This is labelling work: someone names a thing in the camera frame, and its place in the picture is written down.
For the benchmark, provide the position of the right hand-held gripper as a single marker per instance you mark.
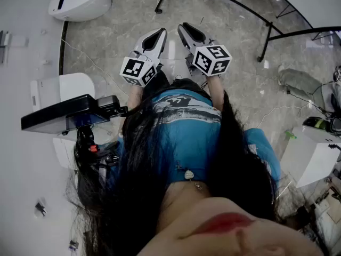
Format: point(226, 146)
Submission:
point(213, 60)

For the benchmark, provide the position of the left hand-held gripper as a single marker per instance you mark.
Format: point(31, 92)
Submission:
point(137, 71)

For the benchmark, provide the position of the person's left forearm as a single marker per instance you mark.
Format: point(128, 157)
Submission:
point(134, 97)

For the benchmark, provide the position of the person's right forearm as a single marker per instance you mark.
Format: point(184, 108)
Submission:
point(215, 92)

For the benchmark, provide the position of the person's black trousers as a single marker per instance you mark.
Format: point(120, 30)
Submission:
point(161, 79)

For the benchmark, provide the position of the white oval toilet appliance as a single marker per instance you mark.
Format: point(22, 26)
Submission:
point(80, 4)

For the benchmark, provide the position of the white boxy appliance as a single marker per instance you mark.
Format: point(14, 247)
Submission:
point(72, 85)

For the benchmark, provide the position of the person's blue printed shirt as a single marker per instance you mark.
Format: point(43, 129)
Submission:
point(186, 132)

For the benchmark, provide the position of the black tablet screen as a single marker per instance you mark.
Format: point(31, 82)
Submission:
point(58, 113)

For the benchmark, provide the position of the small green plastic object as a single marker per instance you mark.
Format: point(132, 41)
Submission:
point(291, 135)

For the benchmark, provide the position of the black green headset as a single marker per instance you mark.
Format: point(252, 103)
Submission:
point(314, 123)

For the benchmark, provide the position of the white cabinet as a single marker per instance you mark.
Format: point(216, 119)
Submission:
point(311, 156)

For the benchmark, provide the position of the person's face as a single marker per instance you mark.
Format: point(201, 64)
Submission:
point(239, 239)

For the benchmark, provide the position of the grey wall shelf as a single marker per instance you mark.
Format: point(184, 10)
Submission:
point(5, 47)

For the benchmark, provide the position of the small dark wall clip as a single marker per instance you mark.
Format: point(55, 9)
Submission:
point(40, 208)
point(73, 245)

